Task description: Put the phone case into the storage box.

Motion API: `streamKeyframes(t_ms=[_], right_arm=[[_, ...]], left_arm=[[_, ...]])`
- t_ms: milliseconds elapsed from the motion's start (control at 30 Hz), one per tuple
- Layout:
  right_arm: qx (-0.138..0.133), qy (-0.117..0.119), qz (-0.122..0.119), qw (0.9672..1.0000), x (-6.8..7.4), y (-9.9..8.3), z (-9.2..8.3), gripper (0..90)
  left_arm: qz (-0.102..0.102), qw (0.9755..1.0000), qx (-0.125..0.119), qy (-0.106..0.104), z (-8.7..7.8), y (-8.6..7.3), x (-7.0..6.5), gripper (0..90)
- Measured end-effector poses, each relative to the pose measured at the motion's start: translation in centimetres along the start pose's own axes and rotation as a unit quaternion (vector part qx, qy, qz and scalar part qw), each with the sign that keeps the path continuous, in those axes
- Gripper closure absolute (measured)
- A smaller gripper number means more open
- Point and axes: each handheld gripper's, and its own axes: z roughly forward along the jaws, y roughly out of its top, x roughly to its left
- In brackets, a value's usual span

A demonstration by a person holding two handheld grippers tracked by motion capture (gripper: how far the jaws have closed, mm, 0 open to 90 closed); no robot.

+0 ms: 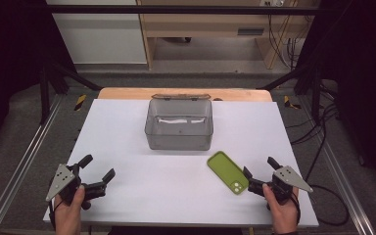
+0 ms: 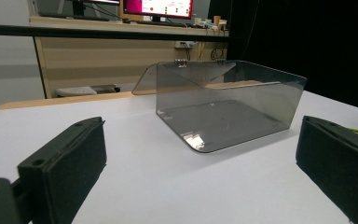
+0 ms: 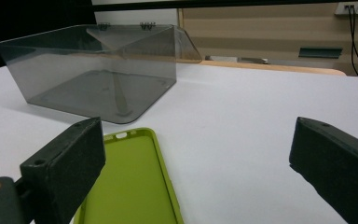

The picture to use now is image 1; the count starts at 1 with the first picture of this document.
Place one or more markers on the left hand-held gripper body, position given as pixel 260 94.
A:
pixel 60 181

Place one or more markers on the white power strip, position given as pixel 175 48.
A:
pixel 272 3

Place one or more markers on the black metal stand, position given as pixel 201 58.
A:
pixel 310 81
pixel 54 81

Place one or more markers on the black curtain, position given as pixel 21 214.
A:
pixel 6 58
pixel 365 81

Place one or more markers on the person's dark clothing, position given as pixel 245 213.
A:
pixel 176 231

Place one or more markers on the white cabinet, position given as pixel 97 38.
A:
pixel 101 39

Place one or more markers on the green phone case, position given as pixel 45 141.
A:
pixel 225 170

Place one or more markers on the person's right hand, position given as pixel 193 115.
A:
pixel 284 217

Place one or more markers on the grey transparent storage box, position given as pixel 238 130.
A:
pixel 179 138

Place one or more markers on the wooden desk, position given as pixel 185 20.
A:
pixel 205 27

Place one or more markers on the black horizontal frame bar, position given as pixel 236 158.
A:
pixel 176 9

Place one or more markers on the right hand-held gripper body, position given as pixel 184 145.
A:
pixel 290 179

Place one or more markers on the aluminium rail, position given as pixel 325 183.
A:
pixel 342 182
pixel 19 169

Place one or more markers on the person's left hand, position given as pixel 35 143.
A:
pixel 68 218

